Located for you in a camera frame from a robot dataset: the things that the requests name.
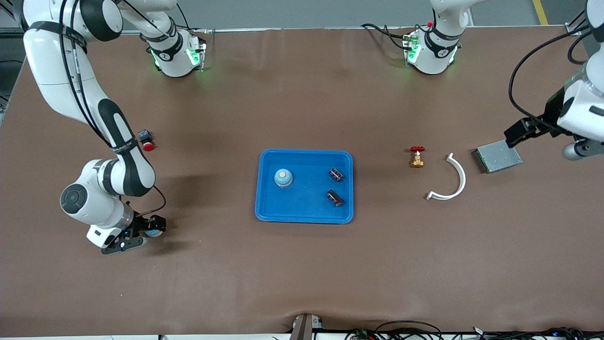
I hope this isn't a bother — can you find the blue plastic tray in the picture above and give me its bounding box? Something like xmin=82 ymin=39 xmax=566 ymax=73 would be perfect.
xmin=255 ymin=149 xmax=354 ymax=224

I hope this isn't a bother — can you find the flat silver metal module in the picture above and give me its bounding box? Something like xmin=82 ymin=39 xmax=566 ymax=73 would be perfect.
xmin=472 ymin=140 xmax=523 ymax=174

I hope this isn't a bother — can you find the white curved plastic bracket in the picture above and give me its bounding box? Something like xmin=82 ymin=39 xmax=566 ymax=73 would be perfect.
xmin=427 ymin=153 xmax=467 ymax=201

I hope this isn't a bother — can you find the black base power cable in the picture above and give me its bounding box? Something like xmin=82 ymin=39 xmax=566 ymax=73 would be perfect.
xmin=361 ymin=23 xmax=411 ymax=50

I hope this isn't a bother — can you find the black looped cable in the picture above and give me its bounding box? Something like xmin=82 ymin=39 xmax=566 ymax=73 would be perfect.
xmin=375 ymin=321 xmax=443 ymax=340

